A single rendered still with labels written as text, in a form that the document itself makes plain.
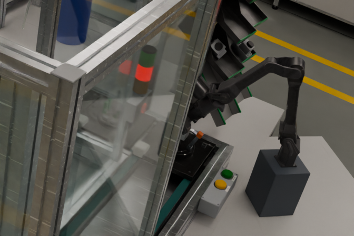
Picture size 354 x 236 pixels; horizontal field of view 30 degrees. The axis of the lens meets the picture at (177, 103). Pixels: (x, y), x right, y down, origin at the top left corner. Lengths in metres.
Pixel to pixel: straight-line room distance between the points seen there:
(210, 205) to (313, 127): 2.55
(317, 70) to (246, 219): 3.23
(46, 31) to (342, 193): 1.58
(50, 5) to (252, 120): 1.63
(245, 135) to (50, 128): 2.06
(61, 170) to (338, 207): 1.90
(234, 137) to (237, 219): 0.50
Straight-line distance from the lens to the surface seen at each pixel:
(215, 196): 2.27
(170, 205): 2.20
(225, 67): 2.50
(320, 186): 2.68
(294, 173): 2.33
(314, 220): 2.50
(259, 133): 2.84
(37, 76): 0.76
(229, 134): 2.77
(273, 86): 5.04
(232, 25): 2.43
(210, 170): 2.39
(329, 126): 4.81
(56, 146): 0.79
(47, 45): 1.47
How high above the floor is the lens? 2.38
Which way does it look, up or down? 32 degrees down
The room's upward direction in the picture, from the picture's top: 15 degrees clockwise
